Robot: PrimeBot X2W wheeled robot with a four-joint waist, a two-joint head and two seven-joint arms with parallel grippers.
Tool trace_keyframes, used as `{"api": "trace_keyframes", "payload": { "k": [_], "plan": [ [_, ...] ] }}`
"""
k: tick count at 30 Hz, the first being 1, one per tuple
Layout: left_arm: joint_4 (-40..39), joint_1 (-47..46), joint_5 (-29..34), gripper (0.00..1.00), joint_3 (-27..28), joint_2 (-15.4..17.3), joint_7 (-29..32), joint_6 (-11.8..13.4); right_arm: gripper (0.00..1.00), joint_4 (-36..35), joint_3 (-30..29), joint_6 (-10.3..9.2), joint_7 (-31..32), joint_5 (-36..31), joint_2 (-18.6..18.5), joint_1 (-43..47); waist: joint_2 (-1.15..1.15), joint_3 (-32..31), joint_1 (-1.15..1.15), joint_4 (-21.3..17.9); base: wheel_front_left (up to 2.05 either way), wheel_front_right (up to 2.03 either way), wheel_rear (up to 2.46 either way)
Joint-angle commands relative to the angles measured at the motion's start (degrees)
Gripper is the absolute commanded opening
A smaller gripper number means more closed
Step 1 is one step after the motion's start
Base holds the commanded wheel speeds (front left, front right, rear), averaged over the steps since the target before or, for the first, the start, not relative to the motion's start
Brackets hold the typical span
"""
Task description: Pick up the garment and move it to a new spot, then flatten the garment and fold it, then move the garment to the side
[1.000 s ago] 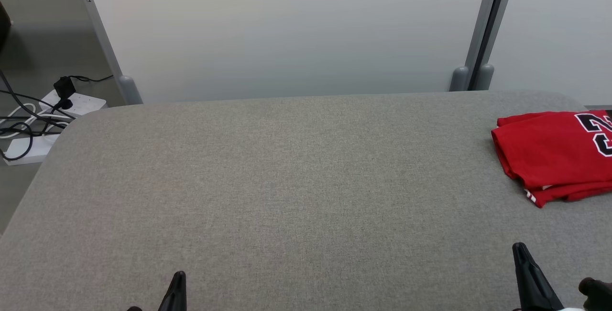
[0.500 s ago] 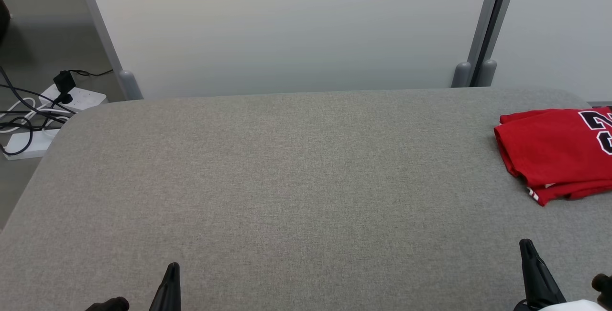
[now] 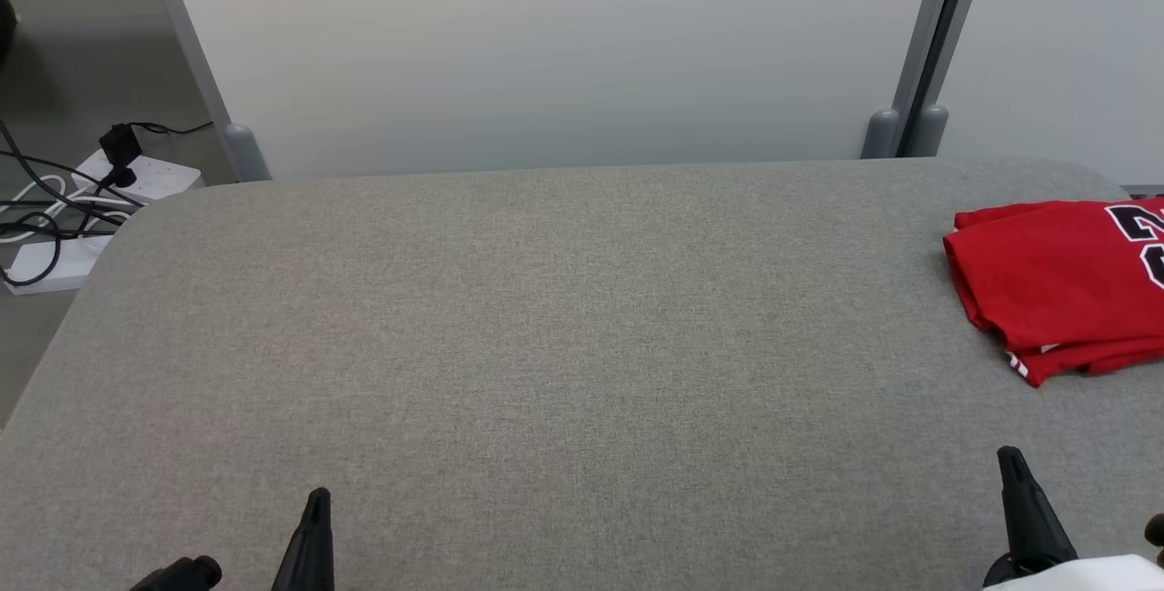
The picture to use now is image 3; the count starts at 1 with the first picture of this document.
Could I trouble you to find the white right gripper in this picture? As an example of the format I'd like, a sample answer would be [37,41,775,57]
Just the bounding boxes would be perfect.
[981,445,1164,591]

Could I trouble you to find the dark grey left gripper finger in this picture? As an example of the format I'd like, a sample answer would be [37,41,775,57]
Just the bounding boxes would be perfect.
[270,486,336,591]

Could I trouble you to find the red shorts with white stripe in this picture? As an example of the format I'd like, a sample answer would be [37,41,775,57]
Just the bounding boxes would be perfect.
[1005,341,1164,389]

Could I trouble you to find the red jersey with white sleeves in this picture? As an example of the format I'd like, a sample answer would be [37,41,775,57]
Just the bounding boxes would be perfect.
[943,195,1164,374]

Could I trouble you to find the black power adapter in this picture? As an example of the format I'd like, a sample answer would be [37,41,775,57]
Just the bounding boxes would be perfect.
[98,123,145,167]

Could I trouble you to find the white partition panel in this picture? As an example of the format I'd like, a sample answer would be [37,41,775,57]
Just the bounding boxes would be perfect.
[159,0,942,179]
[937,0,1164,188]

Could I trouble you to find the looped black power cable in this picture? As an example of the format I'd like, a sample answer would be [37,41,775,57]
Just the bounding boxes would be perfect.
[0,209,65,288]

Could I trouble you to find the grey partition post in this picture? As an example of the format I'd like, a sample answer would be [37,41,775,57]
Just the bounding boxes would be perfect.
[909,0,994,159]
[136,0,272,183]
[860,0,965,161]

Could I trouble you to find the white power cable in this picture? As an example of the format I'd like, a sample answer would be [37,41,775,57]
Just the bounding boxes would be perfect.
[0,175,124,246]

